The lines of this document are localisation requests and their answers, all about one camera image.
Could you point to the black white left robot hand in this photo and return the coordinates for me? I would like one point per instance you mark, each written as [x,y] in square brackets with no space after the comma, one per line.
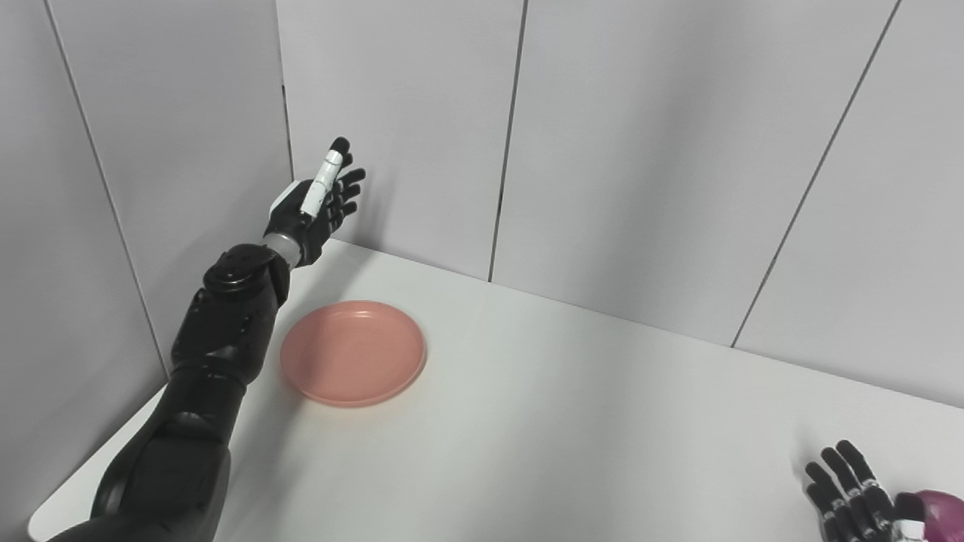
[297,222]

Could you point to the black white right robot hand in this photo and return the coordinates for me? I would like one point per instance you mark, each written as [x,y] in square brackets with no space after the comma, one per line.
[858,519]

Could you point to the pink round plate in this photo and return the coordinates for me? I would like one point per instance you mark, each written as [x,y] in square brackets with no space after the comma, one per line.
[352,354]

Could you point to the red onion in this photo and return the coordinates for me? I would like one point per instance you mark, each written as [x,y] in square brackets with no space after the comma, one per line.
[947,516]

